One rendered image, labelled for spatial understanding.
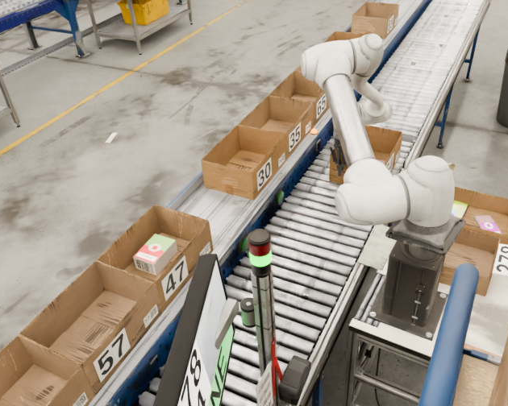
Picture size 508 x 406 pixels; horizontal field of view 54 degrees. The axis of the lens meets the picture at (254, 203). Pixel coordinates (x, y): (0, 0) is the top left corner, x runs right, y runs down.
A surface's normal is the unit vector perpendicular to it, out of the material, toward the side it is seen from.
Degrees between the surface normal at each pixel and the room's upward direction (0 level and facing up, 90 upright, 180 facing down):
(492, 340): 0
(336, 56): 34
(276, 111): 90
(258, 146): 89
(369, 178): 25
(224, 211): 0
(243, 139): 90
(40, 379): 0
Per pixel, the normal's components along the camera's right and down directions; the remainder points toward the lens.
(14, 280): -0.06, -0.79
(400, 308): -0.50, 0.55
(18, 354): 0.88, 0.25
